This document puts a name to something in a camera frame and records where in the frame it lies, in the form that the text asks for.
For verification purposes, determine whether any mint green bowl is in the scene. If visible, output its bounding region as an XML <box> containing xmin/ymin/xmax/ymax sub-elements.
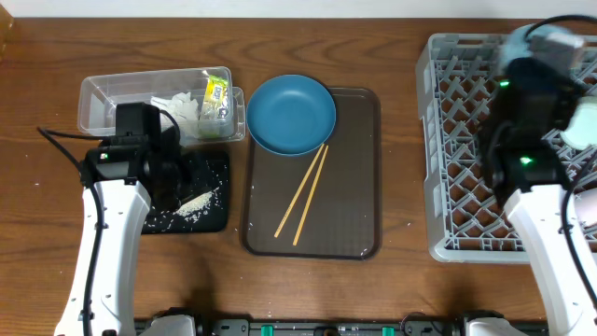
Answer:
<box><xmin>561</xmin><ymin>96</ymin><xmax>597</xmax><ymax>150</ymax></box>

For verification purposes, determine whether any light blue bowl with rice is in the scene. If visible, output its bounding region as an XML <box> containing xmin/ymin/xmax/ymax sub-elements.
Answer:
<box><xmin>495</xmin><ymin>24</ymin><xmax>574</xmax><ymax>75</ymax></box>

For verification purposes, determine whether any pink white cup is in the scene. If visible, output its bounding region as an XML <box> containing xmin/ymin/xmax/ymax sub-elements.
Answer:
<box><xmin>574</xmin><ymin>188</ymin><xmax>597</xmax><ymax>227</ymax></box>

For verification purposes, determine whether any wooden chopstick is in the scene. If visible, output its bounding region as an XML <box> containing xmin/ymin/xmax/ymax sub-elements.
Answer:
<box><xmin>273</xmin><ymin>145</ymin><xmax>326</xmax><ymax>238</ymax></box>
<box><xmin>293</xmin><ymin>145</ymin><xmax>329</xmax><ymax>246</ymax></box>

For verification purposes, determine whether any brown serving tray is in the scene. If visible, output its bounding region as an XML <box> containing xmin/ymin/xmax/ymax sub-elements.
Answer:
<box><xmin>241</xmin><ymin>88</ymin><xmax>382</xmax><ymax>260</ymax></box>

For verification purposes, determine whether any yellow green wrapper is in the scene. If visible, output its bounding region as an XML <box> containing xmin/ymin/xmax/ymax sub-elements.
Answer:
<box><xmin>199</xmin><ymin>76</ymin><xmax>229</xmax><ymax>138</ymax></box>

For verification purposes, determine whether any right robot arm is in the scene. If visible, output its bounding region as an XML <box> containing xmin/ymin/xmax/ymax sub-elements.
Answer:
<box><xmin>478</xmin><ymin>14</ymin><xmax>596</xmax><ymax>335</ymax></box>

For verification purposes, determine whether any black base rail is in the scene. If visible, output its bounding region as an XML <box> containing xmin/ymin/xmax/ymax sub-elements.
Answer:
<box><xmin>134</xmin><ymin>305</ymin><xmax>551</xmax><ymax>336</ymax></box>

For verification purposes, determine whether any grey dishwasher rack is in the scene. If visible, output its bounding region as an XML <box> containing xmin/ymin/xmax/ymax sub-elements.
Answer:
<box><xmin>416</xmin><ymin>34</ymin><xmax>596</xmax><ymax>264</ymax></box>

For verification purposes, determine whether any pile of white rice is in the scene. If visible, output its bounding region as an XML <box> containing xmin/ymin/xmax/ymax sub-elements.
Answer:
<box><xmin>174</xmin><ymin>189</ymin><xmax>218</xmax><ymax>222</ymax></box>

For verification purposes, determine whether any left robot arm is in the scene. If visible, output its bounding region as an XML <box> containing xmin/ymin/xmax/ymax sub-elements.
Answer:
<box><xmin>39</xmin><ymin>125</ymin><xmax>184</xmax><ymax>335</ymax></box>

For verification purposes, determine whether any blue plate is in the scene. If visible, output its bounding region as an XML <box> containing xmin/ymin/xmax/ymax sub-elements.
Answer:
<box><xmin>246</xmin><ymin>75</ymin><xmax>337</xmax><ymax>157</ymax></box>

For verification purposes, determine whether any black tray bin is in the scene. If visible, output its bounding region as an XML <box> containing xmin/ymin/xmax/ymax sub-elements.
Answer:
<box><xmin>142</xmin><ymin>151</ymin><xmax>230</xmax><ymax>234</ymax></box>

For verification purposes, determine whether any clear plastic bin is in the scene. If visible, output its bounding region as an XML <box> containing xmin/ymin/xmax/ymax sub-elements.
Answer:
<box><xmin>77</xmin><ymin>66</ymin><xmax>245</xmax><ymax>147</ymax></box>

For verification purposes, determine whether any white tissue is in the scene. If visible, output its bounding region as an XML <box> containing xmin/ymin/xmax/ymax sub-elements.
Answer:
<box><xmin>150</xmin><ymin>92</ymin><xmax>200</xmax><ymax>139</ymax></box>

